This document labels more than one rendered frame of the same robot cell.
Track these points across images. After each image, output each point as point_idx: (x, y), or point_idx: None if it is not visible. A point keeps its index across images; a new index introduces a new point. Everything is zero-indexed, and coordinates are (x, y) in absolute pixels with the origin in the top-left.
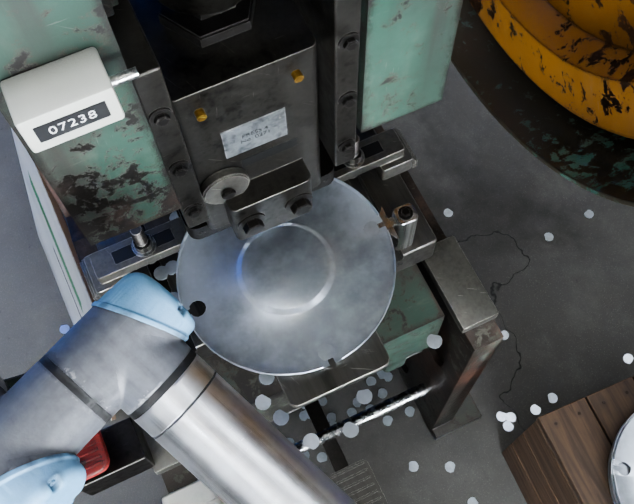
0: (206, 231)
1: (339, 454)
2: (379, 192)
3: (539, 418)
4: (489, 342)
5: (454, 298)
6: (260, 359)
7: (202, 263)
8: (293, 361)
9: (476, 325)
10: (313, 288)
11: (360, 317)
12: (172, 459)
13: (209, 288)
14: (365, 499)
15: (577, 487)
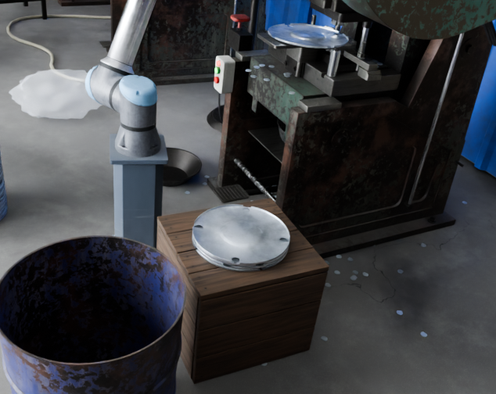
0: (312, 4)
1: (251, 191)
2: (351, 73)
3: (270, 198)
4: (295, 110)
5: (312, 99)
6: (273, 30)
7: (306, 27)
8: (273, 34)
9: (301, 105)
10: (300, 36)
11: (291, 41)
12: (240, 53)
13: (297, 27)
14: (230, 195)
15: (236, 204)
